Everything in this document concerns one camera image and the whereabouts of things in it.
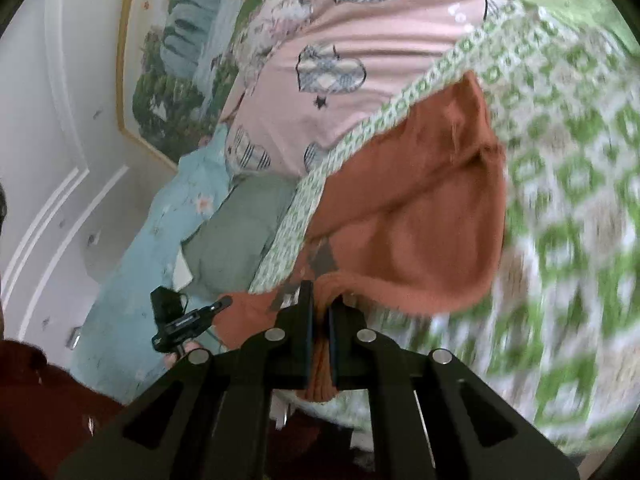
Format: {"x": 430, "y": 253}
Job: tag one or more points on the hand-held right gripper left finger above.
{"x": 307, "y": 345}

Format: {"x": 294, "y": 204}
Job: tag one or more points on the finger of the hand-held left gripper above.
{"x": 202, "y": 317}

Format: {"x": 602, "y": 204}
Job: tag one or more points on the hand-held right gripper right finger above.
{"x": 336, "y": 355}

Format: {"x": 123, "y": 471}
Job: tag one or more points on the rust orange small garment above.
{"x": 410, "y": 230}

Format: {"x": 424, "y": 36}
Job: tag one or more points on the person's left hand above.
{"x": 177, "y": 356}

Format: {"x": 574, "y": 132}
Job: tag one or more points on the light blue floral cloth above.
{"x": 135, "y": 285}

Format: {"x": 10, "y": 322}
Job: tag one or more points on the grey green pillow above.
{"x": 235, "y": 230}

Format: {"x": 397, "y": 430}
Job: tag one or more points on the person's dark red clothing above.
{"x": 45, "y": 410}

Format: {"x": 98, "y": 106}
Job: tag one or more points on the green white patterned blanket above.
{"x": 560, "y": 240}

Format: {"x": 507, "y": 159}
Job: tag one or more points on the white floral cloth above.
{"x": 280, "y": 15}

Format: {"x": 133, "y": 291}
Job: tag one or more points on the pink heart print blanket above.
{"x": 400, "y": 45}

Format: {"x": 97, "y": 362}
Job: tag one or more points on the plain green cloth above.
{"x": 575, "y": 0}

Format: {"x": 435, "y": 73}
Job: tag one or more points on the framed landscape wall painting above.
{"x": 175, "y": 60}

